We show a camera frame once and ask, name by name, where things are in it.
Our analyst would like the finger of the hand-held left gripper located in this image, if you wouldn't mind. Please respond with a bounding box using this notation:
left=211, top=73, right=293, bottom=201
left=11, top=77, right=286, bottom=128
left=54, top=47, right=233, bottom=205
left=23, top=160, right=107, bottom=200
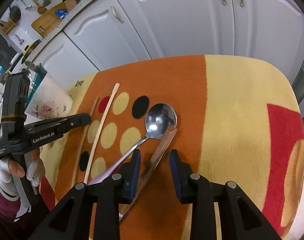
left=28, top=114, right=92, bottom=137
left=26, top=116, right=70, bottom=130

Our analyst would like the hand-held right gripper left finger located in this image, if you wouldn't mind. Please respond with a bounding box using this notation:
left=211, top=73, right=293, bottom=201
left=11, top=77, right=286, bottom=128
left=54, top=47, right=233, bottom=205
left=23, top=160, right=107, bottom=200
left=29, top=149, right=142, bottom=240

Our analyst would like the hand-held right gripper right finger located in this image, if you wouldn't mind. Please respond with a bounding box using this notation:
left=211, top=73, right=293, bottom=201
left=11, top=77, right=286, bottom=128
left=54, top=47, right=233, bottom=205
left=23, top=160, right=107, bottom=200
left=169, top=149, right=282, bottom=240

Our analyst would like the wooden chopstick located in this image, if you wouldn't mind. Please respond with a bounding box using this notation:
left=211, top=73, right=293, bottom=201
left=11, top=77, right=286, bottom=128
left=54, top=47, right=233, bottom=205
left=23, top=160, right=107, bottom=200
left=83, top=83, right=120, bottom=184
left=71, top=95, right=100, bottom=188

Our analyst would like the white floral cup teal lid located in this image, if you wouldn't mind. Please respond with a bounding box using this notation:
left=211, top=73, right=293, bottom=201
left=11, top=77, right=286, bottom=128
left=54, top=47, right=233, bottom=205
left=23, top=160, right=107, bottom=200
left=24, top=62, right=74, bottom=120

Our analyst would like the silver fork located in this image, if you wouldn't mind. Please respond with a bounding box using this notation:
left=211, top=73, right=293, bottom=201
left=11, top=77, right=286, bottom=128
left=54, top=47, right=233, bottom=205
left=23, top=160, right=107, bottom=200
left=119, top=128, right=178, bottom=222

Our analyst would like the silver spoon pink handle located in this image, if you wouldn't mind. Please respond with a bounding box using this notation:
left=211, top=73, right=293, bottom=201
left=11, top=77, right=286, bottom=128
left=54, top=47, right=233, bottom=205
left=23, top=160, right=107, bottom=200
left=88, top=103, right=178, bottom=184

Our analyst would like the person's left forearm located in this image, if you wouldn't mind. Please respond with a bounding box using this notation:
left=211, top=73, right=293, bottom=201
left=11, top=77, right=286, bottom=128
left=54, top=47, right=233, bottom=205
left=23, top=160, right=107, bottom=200
left=0, top=174, right=21, bottom=220

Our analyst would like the person's left hand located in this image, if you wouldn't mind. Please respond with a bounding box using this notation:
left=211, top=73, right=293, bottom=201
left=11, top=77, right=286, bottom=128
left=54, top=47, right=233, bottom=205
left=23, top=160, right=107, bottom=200
left=0, top=152, right=46, bottom=198

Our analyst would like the black pot yellow lid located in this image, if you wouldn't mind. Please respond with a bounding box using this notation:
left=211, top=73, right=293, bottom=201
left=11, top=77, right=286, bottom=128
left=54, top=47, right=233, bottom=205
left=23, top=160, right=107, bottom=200
left=21, top=39, right=42, bottom=64

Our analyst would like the white cabinet door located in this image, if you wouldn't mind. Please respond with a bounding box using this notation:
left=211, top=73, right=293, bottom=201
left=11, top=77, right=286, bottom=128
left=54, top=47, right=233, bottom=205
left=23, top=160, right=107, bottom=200
left=228, top=0, right=304, bottom=88
left=24, top=32, right=102, bottom=85
left=112, top=0, right=236, bottom=60
left=63, top=0, right=152, bottom=70

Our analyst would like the yellow utensil holder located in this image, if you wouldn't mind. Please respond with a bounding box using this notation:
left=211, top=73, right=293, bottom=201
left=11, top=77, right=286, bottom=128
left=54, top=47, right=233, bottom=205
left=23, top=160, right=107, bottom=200
left=0, top=20, right=16, bottom=34

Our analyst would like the orange yellow patterned mat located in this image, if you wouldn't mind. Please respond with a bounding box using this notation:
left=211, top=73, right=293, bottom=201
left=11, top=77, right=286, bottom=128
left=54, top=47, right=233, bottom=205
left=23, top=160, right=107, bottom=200
left=38, top=54, right=304, bottom=240

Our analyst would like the wooden cutting board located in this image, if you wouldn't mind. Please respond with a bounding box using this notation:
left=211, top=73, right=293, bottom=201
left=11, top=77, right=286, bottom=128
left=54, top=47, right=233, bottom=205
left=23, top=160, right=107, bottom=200
left=31, top=2, right=67, bottom=38

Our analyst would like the black frying pan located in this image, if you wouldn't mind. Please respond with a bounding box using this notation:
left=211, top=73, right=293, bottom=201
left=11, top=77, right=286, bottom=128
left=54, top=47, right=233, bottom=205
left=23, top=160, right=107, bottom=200
left=9, top=6, right=22, bottom=22

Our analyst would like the wooden spatula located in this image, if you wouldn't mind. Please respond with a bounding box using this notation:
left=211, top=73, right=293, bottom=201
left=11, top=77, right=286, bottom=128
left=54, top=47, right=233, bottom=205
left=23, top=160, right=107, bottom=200
left=27, top=0, right=47, bottom=14

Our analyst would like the blue carton box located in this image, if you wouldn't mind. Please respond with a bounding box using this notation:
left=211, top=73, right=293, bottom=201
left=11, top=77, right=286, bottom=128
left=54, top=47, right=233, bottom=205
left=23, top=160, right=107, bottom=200
left=54, top=8, right=68, bottom=20

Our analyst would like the wooden knife block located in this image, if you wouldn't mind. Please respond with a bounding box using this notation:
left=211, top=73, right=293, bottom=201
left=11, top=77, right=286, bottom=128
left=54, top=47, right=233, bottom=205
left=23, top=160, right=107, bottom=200
left=62, top=0, right=82, bottom=13

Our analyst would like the white glass door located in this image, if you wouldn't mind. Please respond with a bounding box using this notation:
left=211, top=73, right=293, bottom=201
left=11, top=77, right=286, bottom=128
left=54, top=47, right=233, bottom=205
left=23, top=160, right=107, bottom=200
left=292, top=30, right=304, bottom=105

